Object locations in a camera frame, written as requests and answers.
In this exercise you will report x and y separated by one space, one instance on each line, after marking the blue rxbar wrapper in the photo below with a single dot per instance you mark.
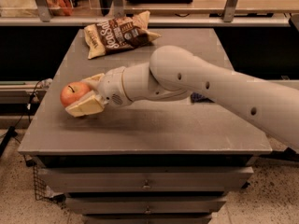
199 98

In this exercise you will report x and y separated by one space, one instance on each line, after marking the metal shelf rack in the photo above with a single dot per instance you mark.
198 13

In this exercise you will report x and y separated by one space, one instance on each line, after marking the red apple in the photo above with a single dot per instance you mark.
73 92

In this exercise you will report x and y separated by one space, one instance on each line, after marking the brown sea salt chip bag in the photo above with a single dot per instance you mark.
118 35

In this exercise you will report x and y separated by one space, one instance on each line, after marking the orange bag on shelf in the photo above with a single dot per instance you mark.
60 7

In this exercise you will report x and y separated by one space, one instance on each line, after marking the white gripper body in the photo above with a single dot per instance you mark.
111 86

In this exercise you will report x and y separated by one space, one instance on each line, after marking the grey drawer cabinet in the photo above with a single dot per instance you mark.
147 163

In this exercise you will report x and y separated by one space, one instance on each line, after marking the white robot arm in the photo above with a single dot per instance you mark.
172 73

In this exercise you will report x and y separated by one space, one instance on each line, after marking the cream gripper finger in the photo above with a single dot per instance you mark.
93 81
90 103

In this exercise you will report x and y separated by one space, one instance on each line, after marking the wire mesh basket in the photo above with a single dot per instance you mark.
42 191

